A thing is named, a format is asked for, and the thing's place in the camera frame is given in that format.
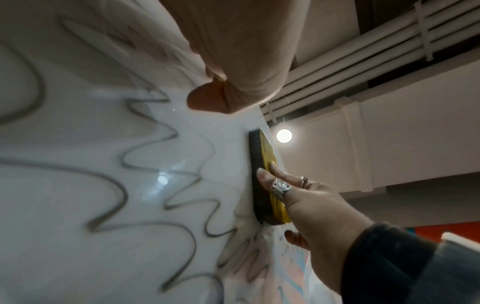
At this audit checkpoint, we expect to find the person's left hand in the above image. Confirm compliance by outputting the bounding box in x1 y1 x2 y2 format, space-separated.
157 0 298 116

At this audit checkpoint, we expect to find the person's right hand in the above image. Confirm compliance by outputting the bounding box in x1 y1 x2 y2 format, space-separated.
255 161 377 298

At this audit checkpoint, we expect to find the yellow and black whiteboard eraser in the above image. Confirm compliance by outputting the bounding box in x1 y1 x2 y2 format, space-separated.
248 128 293 226

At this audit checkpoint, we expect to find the large scribbled whiteboard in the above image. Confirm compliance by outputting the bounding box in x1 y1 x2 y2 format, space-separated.
0 0 313 304

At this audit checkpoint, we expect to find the white ceiling pipe bundle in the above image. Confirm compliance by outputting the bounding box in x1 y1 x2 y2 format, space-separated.
258 0 480 123

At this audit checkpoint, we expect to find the ornate silver thumb ring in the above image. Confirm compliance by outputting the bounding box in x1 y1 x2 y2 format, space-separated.
270 178 293 199

